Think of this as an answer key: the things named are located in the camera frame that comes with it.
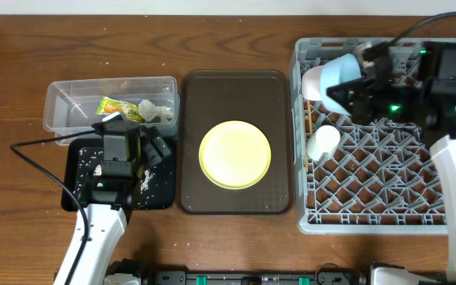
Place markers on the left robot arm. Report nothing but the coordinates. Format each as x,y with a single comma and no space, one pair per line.
97,232

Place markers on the white bowl with rice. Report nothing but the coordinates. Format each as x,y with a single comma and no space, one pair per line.
311,89

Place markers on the white tissue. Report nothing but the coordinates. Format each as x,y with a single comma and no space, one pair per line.
152,113

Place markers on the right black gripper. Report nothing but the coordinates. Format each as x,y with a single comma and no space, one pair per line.
362,101

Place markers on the dark brown serving tray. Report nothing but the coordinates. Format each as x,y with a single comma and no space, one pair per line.
258,97

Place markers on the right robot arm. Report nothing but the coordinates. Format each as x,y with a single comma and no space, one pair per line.
431,107

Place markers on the spilled rice pile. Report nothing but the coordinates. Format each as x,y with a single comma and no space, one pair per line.
157,187

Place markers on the grey dishwasher rack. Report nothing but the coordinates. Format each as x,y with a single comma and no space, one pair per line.
381,178

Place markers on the black plastic tray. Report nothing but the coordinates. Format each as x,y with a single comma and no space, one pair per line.
101,190

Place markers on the white cup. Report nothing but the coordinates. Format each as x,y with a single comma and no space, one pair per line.
323,143

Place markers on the green snack wrapper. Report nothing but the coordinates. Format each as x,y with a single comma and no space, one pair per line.
109,106

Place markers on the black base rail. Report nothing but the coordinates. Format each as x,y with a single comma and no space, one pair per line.
327,274

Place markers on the light blue bowl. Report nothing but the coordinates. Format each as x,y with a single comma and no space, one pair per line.
343,69

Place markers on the yellow plate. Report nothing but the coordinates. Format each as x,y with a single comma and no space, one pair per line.
235,155

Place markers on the clear plastic bin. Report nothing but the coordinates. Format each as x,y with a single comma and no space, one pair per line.
71,106

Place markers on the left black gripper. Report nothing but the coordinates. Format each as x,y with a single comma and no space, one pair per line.
153,157

